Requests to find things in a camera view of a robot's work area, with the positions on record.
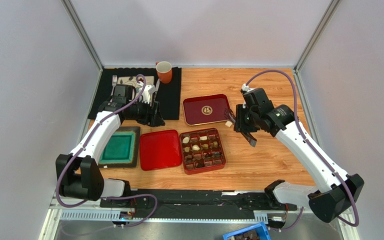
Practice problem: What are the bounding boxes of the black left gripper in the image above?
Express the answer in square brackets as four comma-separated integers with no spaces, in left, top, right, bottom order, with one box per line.
[126,98,165,127]

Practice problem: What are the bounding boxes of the red tin lid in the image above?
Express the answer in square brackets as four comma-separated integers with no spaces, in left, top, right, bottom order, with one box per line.
[139,129,182,171]

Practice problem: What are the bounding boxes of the white round chocolate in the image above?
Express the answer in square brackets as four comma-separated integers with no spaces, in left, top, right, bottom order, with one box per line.
[191,144,201,151]
[182,137,191,144]

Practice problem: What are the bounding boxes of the red chocolate serving tray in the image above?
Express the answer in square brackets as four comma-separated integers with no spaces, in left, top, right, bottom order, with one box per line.
[182,94,230,126]

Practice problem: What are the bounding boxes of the red chocolate box with tray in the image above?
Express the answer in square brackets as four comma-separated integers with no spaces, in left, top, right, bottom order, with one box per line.
[179,128,227,175]

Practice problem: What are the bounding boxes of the metal serving tongs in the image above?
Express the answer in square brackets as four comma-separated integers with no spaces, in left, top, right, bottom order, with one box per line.
[224,105,259,147]

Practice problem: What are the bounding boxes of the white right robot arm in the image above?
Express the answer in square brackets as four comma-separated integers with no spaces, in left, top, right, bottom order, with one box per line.
[234,85,365,223]

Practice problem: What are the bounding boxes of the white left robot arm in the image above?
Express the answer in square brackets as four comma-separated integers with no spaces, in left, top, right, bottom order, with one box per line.
[55,83,165,201]

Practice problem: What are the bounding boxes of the black cloth placemat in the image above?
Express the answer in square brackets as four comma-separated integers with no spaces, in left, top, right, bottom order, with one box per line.
[87,67,182,120]

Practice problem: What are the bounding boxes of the floral square plate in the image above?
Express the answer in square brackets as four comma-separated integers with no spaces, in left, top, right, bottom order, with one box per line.
[117,76,155,88]

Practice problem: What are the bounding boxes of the turquoise glazed dark plate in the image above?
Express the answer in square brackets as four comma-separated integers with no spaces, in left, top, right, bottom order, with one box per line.
[98,126,141,169]

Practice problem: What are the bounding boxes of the orange mug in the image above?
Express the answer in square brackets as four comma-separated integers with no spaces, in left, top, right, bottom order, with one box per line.
[155,61,173,84]

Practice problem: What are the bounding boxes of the silver fork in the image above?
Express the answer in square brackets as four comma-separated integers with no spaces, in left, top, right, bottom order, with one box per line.
[111,75,118,88]

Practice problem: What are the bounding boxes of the blue plastic bin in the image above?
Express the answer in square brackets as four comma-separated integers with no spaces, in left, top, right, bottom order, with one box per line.
[222,222,272,240]

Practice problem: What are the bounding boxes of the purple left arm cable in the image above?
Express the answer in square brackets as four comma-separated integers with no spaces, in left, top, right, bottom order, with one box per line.
[54,73,158,229]

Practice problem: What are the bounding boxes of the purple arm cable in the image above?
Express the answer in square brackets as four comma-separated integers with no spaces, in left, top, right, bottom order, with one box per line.
[54,73,158,229]
[241,69,360,232]

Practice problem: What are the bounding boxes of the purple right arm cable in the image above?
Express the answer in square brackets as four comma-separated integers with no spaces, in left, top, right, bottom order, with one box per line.
[241,69,360,232]

